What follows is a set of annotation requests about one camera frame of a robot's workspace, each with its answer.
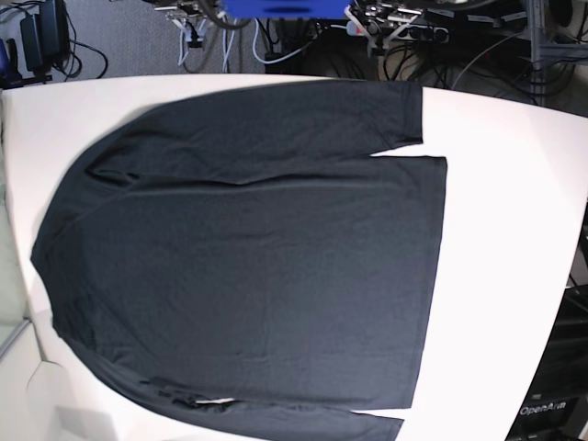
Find blue plastic bin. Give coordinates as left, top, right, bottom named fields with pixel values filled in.
left=222, top=0, right=351, bottom=19

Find dark navy long-sleeve T-shirt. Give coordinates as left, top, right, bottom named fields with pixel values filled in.
left=31, top=81, right=447, bottom=440

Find black power adapter box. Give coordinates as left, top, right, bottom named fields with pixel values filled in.
left=20, top=1, right=69, bottom=74

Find black power strip red switch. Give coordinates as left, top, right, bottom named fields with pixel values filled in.
left=344, top=21, right=450, bottom=46

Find light blue cable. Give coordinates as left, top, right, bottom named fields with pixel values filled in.
left=177, top=13, right=240, bottom=74

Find black OpenArm labelled case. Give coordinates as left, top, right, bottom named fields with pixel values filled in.
left=506, top=285, right=587, bottom=440

